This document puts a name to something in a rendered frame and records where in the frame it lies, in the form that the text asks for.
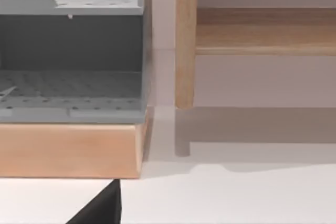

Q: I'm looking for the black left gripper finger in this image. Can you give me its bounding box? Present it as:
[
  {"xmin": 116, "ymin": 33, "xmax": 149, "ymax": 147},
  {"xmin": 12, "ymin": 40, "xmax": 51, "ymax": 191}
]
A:
[{"xmin": 65, "ymin": 178, "xmax": 123, "ymax": 224}]

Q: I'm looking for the pale wooden drawer front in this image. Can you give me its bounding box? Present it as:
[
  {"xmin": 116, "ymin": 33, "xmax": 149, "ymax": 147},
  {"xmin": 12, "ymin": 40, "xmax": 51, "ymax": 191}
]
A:
[{"xmin": 0, "ymin": 108, "xmax": 151, "ymax": 180}]

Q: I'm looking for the grey pierced drawer inside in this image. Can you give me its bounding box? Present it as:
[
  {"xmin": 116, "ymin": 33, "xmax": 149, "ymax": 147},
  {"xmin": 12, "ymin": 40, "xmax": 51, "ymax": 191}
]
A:
[{"xmin": 0, "ymin": 0, "xmax": 152, "ymax": 125}]

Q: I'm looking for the open wooden shelf unit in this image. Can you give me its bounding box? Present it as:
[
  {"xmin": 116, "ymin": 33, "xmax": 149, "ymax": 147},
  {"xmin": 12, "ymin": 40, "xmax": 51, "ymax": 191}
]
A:
[{"xmin": 175, "ymin": 0, "xmax": 336, "ymax": 110}]

